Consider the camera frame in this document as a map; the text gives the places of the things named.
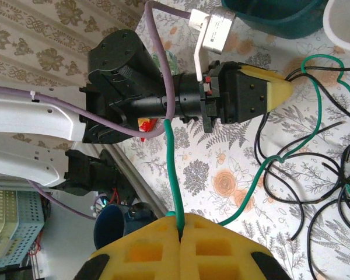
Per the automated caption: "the clear green plastic wrapper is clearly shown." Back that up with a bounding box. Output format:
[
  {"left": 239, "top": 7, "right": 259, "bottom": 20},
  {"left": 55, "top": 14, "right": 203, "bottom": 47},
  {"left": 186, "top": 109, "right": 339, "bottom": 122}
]
[{"left": 152, "top": 50, "right": 179, "bottom": 77}]

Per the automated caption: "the teal plastic bin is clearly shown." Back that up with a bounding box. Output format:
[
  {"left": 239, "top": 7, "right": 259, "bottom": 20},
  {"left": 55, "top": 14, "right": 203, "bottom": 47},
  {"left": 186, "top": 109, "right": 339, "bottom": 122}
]
[{"left": 221, "top": 0, "right": 329, "bottom": 40}]

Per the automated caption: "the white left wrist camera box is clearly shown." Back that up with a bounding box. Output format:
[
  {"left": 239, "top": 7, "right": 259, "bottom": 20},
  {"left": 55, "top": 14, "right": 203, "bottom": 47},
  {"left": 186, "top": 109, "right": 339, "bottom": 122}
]
[{"left": 189, "top": 8, "right": 237, "bottom": 74}]

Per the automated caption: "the white plastic bin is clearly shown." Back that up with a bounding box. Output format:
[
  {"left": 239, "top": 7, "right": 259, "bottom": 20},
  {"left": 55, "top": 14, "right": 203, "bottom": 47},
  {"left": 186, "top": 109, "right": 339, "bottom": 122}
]
[{"left": 322, "top": 0, "right": 350, "bottom": 55}]

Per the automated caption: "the black cable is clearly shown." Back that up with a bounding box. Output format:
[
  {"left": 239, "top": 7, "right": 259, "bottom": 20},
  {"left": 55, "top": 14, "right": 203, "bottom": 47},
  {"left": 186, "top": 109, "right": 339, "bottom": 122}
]
[
  {"left": 291, "top": 122, "right": 350, "bottom": 280},
  {"left": 255, "top": 65, "right": 350, "bottom": 205}
]

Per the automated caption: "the green cable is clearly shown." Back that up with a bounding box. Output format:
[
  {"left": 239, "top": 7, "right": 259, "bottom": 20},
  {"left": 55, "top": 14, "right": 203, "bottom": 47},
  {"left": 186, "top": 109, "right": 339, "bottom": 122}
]
[{"left": 163, "top": 54, "right": 350, "bottom": 237}]

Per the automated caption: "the dark blue mug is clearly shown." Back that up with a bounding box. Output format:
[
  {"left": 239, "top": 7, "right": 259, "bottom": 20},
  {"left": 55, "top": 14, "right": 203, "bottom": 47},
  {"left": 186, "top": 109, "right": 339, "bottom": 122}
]
[{"left": 93, "top": 204, "right": 158, "bottom": 251}]

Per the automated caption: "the pale yellow perforated basket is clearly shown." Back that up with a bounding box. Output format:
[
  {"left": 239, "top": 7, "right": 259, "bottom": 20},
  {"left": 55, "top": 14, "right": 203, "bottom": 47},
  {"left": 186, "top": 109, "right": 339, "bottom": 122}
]
[{"left": 0, "top": 188, "right": 20, "bottom": 257}]

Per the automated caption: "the floral tablecloth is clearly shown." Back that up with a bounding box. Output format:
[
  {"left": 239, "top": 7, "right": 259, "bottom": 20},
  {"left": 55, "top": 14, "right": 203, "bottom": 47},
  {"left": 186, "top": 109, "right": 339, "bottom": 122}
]
[{"left": 101, "top": 0, "right": 350, "bottom": 280}]

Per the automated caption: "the red snack packet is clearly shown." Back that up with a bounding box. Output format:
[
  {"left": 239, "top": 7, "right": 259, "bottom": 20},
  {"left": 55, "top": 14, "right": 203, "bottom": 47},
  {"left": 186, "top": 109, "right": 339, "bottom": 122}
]
[{"left": 138, "top": 118, "right": 159, "bottom": 143}]

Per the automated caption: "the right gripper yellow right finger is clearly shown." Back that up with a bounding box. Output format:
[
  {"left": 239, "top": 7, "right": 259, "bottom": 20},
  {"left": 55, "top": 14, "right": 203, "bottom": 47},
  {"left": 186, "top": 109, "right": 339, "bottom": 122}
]
[{"left": 180, "top": 212, "right": 293, "bottom": 280}]

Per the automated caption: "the blue perforated basket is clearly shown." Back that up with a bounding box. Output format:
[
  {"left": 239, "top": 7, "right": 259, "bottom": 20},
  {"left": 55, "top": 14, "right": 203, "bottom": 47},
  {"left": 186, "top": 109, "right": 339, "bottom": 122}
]
[{"left": 0, "top": 189, "right": 47, "bottom": 269}]

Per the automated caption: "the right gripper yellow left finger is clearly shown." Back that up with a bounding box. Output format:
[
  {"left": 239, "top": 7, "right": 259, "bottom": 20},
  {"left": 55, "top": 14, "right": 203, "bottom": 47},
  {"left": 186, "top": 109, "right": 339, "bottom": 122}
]
[{"left": 89, "top": 213, "right": 182, "bottom": 280}]

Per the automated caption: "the aluminium table rail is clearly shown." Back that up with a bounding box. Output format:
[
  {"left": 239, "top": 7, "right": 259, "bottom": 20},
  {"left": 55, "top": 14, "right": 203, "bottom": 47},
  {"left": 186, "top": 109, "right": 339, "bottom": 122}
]
[{"left": 96, "top": 142, "right": 172, "bottom": 216}]

